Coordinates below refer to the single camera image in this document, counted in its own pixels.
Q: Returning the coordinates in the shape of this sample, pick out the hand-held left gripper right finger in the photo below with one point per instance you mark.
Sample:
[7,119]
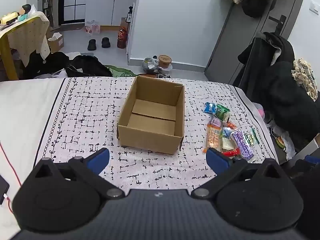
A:
[217,160]

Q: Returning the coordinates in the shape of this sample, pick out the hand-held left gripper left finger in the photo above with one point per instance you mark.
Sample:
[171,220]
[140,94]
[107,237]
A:
[98,158]

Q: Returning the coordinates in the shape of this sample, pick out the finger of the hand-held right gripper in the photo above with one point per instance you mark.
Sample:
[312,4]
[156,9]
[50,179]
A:
[312,159]

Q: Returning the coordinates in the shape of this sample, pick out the red snack packet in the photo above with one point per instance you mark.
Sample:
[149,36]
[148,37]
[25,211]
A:
[231,152]

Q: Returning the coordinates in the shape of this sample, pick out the white cake packet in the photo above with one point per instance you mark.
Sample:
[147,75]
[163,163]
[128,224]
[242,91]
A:
[228,143]

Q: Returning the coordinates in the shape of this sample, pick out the long orange cracker packet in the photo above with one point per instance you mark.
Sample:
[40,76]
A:
[213,137]

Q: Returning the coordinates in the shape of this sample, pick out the long purple snack packet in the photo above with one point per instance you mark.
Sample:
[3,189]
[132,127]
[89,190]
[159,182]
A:
[241,143]

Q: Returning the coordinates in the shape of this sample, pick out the blue and green snack packet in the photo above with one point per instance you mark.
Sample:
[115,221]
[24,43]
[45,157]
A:
[227,131]

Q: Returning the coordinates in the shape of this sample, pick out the purple cake packet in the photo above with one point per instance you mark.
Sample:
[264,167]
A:
[215,123]

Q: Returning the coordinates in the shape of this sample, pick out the orange red candy packet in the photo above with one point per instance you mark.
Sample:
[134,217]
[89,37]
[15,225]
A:
[231,124]

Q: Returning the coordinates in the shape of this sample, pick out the green biscuit packet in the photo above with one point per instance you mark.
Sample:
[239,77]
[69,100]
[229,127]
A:
[251,137]

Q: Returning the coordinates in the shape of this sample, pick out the white crumpled plastic bag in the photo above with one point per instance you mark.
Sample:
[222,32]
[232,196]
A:
[287,140]

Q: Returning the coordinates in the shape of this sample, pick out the burger toy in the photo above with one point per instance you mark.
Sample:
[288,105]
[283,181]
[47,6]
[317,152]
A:
[281,142]

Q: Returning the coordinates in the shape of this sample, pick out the black white patterned blanket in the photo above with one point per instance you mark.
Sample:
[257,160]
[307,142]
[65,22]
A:
[87,120]

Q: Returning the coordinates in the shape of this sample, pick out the pink grey plush toy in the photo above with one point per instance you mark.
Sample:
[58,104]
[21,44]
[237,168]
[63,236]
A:
[260,110]

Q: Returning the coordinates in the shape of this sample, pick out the black coat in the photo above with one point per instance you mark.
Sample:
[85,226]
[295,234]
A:
[280,92]

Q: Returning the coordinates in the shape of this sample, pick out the beige knitted cloth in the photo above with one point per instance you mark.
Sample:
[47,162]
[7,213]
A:
[306,77]

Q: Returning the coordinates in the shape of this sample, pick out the green floor mat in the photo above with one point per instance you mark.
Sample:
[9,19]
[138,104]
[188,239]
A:
[120,71]

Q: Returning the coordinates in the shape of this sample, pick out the white bed sheet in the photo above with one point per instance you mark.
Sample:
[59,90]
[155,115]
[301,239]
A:
[20,110]

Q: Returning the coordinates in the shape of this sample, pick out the black backpack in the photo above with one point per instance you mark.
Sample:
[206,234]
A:
[87,66]

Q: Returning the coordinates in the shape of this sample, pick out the black phone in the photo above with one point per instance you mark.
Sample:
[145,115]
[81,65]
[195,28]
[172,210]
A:
[2,188]

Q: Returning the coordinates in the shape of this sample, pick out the clear plastic bag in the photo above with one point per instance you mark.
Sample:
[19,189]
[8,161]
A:
[150,65]

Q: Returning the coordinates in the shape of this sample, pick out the black clothes pile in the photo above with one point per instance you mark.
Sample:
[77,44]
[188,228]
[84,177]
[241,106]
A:
[42,65]

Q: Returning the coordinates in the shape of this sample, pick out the black slipper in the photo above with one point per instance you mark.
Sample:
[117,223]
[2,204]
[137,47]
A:
[91,44]
[105,42]

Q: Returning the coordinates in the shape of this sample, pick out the grey door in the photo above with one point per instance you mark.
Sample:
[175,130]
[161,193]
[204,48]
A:
[232,42]

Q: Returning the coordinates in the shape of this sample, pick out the dark red drink bottle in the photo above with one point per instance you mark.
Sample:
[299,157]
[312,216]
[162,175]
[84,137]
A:
[122,37]

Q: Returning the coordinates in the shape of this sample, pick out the cardboard box with tissue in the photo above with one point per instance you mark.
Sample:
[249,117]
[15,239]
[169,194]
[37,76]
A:
[56,42]

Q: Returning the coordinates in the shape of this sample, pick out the pink plastic bag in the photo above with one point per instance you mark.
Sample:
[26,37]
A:
[92,27]

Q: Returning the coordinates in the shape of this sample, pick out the yellow wooden table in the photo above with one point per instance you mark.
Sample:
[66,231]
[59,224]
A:
[7,55]

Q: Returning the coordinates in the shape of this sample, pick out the beige dotted tablecloth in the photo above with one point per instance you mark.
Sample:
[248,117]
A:
[27,37]

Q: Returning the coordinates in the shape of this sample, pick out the white kitchen cabinet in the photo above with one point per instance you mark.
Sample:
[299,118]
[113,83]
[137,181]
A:
[110,7]

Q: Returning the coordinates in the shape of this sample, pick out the black framed glass door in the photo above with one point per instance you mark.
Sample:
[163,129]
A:
[73,0]

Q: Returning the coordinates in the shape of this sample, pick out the dark-haired figurine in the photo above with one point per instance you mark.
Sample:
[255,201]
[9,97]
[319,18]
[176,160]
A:
[25,9]

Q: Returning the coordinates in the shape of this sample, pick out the white wall switch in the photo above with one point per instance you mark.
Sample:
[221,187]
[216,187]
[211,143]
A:
[315,7]

